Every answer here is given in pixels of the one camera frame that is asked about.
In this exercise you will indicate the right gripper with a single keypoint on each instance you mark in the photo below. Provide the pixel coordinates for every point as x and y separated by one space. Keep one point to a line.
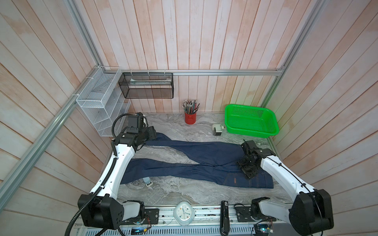
247 173

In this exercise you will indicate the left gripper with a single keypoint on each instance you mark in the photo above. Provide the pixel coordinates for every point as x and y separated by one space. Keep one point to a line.
152 132

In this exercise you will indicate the dark blue denim trousers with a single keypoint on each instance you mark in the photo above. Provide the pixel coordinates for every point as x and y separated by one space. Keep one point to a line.
214 162

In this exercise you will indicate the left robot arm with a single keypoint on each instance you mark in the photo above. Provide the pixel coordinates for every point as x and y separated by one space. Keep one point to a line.
100 208

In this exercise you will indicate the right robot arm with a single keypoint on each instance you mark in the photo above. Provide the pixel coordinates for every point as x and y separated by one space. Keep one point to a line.
311 209

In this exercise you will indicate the green plastic basket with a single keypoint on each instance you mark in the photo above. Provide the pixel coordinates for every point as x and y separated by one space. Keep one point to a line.
250 121

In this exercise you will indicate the red pencil cup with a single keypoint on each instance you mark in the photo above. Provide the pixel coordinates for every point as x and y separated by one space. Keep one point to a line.
190 118

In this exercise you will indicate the small white grey box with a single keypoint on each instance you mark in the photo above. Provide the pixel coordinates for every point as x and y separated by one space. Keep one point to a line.
217 129

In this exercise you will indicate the light blue phone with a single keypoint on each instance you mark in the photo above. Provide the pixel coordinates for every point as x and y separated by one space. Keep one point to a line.
147 181

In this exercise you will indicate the pencils in cup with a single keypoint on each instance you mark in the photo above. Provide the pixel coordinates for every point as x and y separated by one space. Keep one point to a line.
191 106

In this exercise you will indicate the black remote control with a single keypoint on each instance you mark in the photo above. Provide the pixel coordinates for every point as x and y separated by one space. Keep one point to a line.
224 219

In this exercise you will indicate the white analog clock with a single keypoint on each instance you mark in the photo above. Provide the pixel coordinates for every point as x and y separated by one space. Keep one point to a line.
184 214

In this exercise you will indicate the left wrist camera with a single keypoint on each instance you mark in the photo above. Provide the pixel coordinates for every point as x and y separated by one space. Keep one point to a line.
136 121

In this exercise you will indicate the black mesh wall basket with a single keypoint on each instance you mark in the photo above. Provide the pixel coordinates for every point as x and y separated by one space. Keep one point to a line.
147 85

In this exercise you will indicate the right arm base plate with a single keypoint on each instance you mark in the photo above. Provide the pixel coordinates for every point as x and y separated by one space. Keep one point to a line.
243 213

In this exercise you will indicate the white wire mesh shelf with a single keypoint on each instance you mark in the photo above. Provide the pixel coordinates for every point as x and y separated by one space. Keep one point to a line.
102 99

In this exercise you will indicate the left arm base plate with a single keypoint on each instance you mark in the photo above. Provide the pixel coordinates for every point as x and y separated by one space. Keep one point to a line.
151 216

